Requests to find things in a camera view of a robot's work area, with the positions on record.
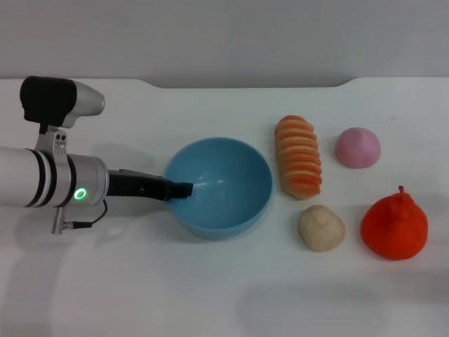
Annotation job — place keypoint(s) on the orange striped toy bread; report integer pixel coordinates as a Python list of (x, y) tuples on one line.
[(300, 158)]

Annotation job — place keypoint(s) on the pink toy bun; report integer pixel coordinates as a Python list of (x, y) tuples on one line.
[(358, 149)]

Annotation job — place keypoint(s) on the beige toy bun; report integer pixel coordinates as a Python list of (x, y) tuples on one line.
[(321, 230)]

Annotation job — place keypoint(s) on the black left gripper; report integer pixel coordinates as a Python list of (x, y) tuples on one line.
[(137, 184)]

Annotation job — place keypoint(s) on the orange toy fruit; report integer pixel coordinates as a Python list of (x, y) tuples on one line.
[(394, 228)]

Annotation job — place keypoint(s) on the blue bowl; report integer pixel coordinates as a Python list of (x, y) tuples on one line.
[(228, 203)]

